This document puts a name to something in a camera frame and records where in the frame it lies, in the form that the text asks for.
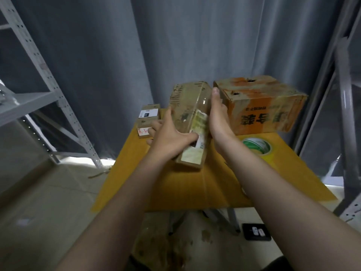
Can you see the person's left hand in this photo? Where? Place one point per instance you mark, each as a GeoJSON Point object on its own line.
{"type": "Point", "coordinates": [169, 138]}

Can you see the person's right hand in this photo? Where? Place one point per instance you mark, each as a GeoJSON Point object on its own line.
{"type": "Point", "coordinates": [223, 124]}

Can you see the long white-labelled cardboard box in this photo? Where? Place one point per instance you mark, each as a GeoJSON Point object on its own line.
{"type": "Point", "coordinates": [148, 118]}

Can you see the medium brown cardboard box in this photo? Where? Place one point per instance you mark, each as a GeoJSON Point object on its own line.
{"type": "Point", "coordinates": [189, 101]}

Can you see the yellow tape roll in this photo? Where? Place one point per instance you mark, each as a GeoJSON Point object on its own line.
{"type": "Point", "coordinates": [258, 148]}

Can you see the large orange print cardboard box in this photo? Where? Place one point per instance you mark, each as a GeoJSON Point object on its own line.
{"type": "Point", "coordinates": [265, 101]}

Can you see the person's left forearm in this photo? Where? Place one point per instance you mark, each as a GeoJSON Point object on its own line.
{"type": "Point", "coordinates": [113, 223]}

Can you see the person's right forearm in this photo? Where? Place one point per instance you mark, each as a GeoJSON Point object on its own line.
{"type": "Point", "coordinates": [293, 217]}

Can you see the tape scraps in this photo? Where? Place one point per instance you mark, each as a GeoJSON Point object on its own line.
{"type": "Point", "coordinates": [163, 245]}

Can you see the yellow wooden table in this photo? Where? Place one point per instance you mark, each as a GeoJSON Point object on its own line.
{"type": "Point", "coordinates": [129, 183]}

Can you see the grey curtain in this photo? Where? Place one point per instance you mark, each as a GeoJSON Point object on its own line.
{"type": "Point", "coordinates": [141, 42]}

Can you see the black power adapter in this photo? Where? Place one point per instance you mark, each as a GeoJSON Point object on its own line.
{"type": "Point", "coordinates": [256, 231]}

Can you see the grey metal shelf unit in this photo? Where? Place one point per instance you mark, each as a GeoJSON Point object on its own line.
{"type": "Point", "coordinates": [34, 98]}
{"type": "Point", "coordinates": [341, 121]}

